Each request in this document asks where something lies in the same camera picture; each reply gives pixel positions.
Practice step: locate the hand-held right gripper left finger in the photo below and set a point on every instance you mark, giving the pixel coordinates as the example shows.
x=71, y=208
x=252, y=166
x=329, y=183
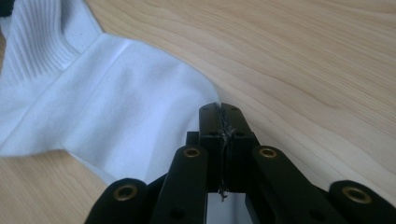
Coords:
x=214, y=146

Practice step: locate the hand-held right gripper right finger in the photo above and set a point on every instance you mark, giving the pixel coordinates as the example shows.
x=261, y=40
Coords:
x=238, y=146

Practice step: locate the white sock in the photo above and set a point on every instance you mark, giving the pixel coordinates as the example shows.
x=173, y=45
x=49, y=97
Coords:
x=130, y=102
x=34, y=40

